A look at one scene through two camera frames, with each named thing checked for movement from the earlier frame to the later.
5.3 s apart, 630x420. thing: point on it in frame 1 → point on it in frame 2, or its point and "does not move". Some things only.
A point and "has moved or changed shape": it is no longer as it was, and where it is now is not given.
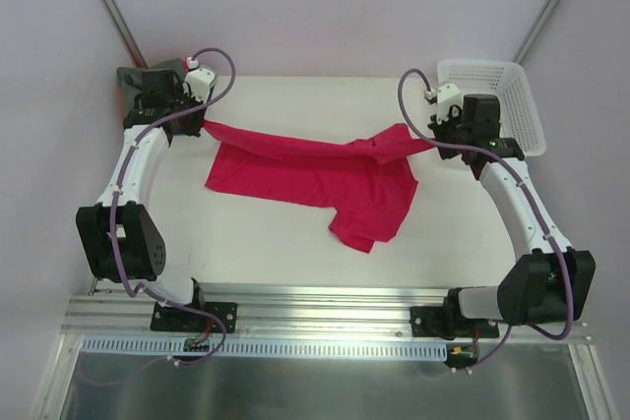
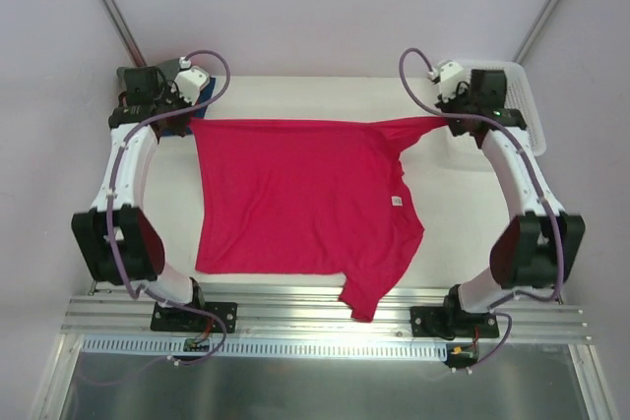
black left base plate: [177, 319] does not move
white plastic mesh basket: [509, 82] does not move
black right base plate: [436, 322] does not move
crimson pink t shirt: [364, 179] has moved or changed shape
